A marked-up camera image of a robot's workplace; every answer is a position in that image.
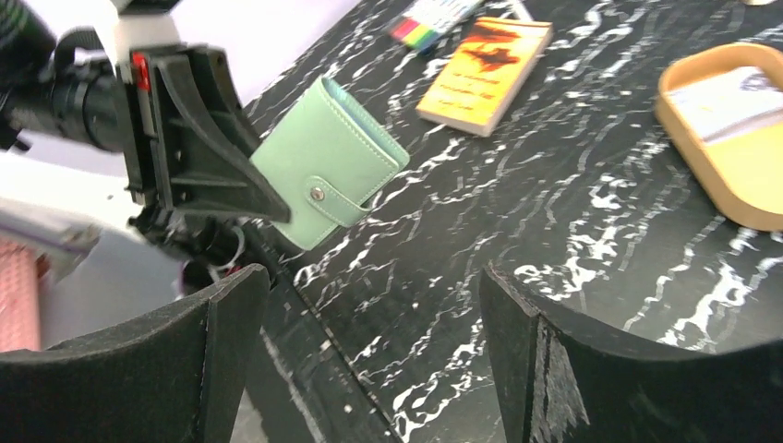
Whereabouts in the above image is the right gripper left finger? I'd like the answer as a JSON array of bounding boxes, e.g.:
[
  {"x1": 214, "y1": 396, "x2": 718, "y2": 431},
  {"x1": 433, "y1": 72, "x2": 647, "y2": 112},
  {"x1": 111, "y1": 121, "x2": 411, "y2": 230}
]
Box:
[{"x1": 1, "y1": 264, "x2": 271, "y2": 442}]

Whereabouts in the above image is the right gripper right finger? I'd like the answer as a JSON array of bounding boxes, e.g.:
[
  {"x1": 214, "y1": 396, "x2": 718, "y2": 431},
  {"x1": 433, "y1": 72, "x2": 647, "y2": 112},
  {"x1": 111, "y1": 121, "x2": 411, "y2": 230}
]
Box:
[{"x1": 479, "y1": 266, "x2": 782, "y2": 442}]

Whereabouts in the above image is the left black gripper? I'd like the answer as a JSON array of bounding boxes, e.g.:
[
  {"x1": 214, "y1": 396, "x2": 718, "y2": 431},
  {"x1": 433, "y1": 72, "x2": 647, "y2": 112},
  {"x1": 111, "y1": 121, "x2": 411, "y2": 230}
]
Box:
[{"x1": 115, "y1": 43, "x2": 291, "y2": 222}]

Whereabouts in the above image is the mint green card holder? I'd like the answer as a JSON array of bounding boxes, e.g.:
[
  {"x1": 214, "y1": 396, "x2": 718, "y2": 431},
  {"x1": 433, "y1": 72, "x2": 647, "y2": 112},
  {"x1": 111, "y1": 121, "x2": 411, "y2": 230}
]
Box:
[{"x1": 250, "y1": 76, "x2": 410, "y2": 250}]

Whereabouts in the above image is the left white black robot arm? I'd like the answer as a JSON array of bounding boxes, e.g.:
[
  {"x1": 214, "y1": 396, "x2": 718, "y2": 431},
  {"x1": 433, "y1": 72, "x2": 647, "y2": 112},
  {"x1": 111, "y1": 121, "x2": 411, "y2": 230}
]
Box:
[{"x1": 1, "y1": 1, "x2": 291, "y2": 222}]

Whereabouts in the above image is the pack of coloured markers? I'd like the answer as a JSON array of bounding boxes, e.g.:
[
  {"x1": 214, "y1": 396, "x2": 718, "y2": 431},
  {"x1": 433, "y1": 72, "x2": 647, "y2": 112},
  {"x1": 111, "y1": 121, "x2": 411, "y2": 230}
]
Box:
[{"x1": 386, "y1": 0, "x2": 482, "y2": 53}]

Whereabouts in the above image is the orange paperback book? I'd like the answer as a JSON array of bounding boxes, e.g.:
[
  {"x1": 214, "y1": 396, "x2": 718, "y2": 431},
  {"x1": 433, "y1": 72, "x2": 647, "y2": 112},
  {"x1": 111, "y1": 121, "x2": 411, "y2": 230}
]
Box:
[{"x1": 416, "y1": 17, "x2": 553, "y2": 138}]

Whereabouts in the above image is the tan oval tray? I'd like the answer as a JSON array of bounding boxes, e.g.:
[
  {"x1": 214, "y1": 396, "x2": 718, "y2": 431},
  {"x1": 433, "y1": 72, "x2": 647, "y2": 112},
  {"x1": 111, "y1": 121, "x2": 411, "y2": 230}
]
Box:
[{"x1": 655, "y1": 42, "x2": 782, "y2": 232}]

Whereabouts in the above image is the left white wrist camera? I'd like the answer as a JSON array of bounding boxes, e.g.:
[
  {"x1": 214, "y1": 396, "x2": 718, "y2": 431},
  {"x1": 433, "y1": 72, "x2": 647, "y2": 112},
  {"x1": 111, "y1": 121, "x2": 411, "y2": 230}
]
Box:
[{"x1": 95, "y1": 0, "x2": 181, "y2": 65}]

